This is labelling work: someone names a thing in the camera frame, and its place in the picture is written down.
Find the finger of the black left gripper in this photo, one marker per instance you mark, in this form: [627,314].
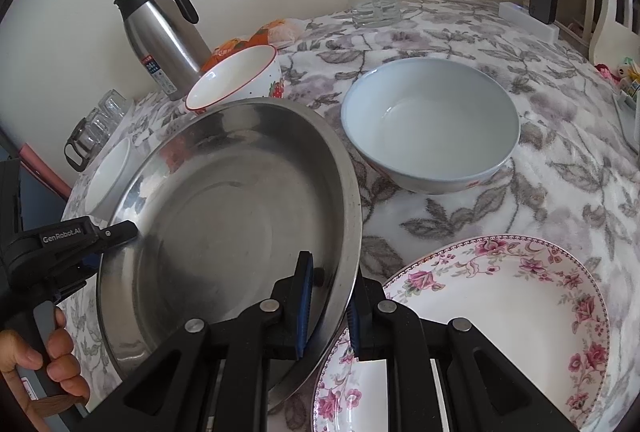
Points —
[117,235]

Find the large pale blue bowl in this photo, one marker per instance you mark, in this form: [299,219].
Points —
[430,125]

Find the stainless steel plate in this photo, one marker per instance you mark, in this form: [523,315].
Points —
[223,209]

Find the glass cups in rack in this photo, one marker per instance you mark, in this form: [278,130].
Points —
[93,131]

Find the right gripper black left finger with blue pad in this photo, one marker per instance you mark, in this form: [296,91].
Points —
[214,376]

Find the red rimmed strawberry bowl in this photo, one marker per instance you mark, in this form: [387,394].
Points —
[253,72]

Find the stainless steel thermos jug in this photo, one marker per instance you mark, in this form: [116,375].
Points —
[164,37]

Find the orange snack packet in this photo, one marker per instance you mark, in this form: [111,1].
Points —
[279,33]
[222,52]

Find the small white bowl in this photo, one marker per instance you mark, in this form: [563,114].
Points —
[109,181]

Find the black power adapter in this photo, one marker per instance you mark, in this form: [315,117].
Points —
[543,11]

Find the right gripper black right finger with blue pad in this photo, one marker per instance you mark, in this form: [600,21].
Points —
[443,376]

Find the floral grey tablecloth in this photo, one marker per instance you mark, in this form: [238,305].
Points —
[572,180]

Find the floral pink rimmed plate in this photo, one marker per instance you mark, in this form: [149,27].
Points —
[532,299]

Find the white power strip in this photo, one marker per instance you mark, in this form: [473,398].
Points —
[520,17]

